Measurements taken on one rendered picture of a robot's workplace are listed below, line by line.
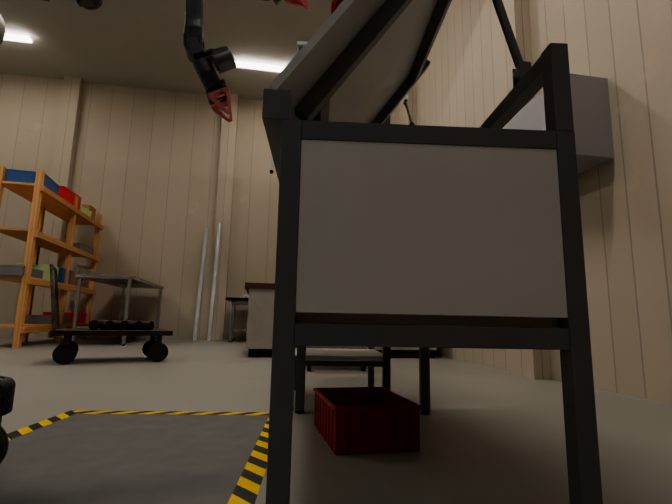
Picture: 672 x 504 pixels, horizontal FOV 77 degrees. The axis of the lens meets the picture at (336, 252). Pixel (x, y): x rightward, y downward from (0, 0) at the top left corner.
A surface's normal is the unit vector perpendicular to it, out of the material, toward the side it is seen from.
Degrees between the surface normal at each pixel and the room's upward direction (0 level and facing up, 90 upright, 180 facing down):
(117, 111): 90
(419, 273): 90
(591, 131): 90
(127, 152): 90
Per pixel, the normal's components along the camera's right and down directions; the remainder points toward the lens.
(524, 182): 0.05, -0.16
